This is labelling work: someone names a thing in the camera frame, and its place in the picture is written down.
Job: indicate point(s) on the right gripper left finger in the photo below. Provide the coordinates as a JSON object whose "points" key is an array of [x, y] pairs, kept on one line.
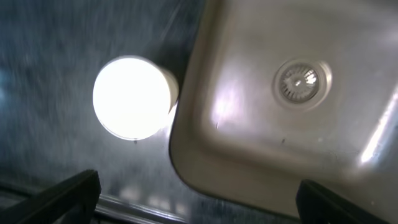
{"points": [[62, 202]]}

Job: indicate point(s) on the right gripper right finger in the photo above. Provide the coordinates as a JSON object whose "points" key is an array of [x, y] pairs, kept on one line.
{"points": [[326, 208]]}

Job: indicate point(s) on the steel sink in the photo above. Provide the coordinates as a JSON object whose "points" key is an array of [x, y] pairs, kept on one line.
{"points": [[264, 140]]}

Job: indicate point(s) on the white cup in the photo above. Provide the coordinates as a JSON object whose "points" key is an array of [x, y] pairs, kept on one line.
{"points": [[132, 98]]}

